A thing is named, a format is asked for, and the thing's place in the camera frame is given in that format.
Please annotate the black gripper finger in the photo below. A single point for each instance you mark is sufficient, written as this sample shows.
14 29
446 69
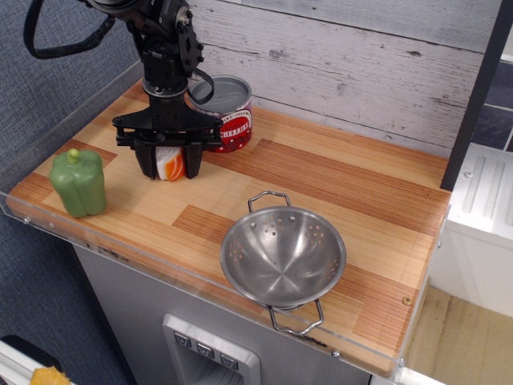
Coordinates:
193 157
145 152

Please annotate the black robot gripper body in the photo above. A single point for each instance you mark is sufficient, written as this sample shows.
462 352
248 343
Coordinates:
167 122

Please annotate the orange white apple slice toy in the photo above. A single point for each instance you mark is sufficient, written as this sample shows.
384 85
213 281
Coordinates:
170 163

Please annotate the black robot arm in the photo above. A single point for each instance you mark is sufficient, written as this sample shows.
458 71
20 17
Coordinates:
170 54

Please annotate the purple red cherries can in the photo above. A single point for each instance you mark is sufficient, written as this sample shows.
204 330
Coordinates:
232 103

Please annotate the green toy bell pepper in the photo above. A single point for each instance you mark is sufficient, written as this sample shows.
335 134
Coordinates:
77 177

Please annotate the stainless steel colander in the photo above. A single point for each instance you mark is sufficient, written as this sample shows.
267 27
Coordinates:
283 257

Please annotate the grey toy fridge cabinet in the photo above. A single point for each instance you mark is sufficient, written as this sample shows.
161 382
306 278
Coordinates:
135 304

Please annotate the yellow orange object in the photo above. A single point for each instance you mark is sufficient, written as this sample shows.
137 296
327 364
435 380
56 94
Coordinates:
48 376

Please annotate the white toy sink unit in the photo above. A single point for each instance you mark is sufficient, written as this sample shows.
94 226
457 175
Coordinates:
473 258

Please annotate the dark grey right post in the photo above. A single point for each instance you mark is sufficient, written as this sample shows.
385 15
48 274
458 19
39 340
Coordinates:
491 58

